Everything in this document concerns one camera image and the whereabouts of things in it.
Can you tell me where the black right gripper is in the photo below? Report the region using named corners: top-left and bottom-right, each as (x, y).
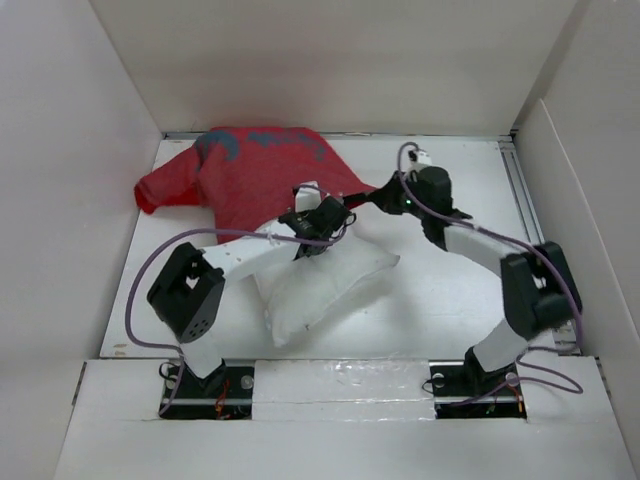
top-left (369, 170), bottom-right (430, 220)

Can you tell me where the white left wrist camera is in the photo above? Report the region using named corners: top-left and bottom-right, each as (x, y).
top-left (293, 181), bottom-right (323, 213)

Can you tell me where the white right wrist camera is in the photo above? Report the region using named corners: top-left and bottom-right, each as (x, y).
top-left (406, 147), bottom-right (433, 174)

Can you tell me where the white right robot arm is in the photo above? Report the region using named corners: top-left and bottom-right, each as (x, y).
top-left (345, 166), bottom-right (582, 395)

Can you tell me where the white pillow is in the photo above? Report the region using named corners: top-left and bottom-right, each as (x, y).
top-left (254, 233), bottom-right (400, 348)

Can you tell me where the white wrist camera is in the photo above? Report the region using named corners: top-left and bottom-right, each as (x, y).
top-left (406, 147), bottom-right (433, 174)
top-left (293, 181), bottom-right (323, 213)

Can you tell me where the red patterned pillowcase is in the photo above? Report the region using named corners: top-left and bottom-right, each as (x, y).
top-left (134, 127), bottom-right (374, 231)

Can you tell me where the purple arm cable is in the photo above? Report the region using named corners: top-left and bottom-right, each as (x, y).
top-left (124, 183), bottom-right (356, 414)
top-left (395, 142), bottom-right (585, 409)

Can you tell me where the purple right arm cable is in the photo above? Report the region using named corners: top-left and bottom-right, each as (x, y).
top-left (395, 142), bottom-right (585, 409)

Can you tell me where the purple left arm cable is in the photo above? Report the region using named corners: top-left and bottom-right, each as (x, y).
top-left (124, 183), bottom-right (356, 414)

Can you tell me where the aluminium right side rail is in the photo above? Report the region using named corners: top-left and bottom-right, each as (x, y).
top-left (498, 137), bottom-right (582, 356)

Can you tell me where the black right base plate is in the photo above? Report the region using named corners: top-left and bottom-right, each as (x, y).
top-left (422, 361), bottom-right (527, 420)

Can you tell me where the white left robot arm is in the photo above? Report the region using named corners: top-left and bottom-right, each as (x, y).
top-left (147, 196), bottom-right (356, 347)

